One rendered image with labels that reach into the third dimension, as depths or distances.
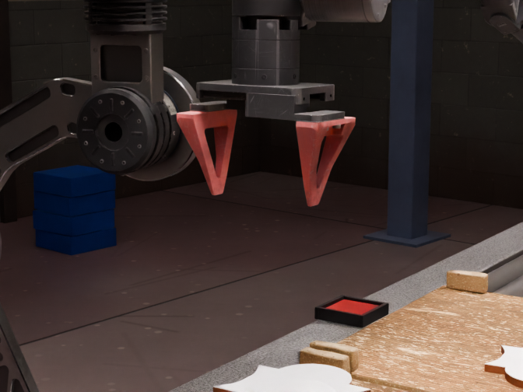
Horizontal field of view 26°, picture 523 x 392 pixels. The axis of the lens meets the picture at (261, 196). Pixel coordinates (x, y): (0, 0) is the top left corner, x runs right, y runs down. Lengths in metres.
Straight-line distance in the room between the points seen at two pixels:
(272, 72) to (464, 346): 0.59
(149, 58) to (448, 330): 0.69
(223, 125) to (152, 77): 0.86
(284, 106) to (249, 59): 0.05
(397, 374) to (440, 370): 0.05
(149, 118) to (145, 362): 2.44
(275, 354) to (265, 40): 0.59
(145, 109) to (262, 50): 0.91
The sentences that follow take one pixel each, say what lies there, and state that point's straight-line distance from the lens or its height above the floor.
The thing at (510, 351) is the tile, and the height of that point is 0.95.
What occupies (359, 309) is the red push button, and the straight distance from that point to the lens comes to 1.57.
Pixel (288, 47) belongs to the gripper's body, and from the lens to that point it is 0.94.
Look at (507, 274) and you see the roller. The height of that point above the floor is 0.91.
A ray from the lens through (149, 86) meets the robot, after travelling 1.85.
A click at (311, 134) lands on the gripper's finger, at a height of 1.26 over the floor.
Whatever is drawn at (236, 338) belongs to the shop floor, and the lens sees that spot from 4.44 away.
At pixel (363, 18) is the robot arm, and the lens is 0.92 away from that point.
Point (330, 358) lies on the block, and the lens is 1.28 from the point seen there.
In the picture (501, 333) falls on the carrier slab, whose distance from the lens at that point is 1.48.
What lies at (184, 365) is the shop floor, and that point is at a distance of 4.16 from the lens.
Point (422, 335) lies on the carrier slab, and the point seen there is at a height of 0.94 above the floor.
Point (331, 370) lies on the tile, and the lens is 1.14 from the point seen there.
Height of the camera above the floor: 1.38
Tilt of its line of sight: 11 degrees down
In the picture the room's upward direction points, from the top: straight up
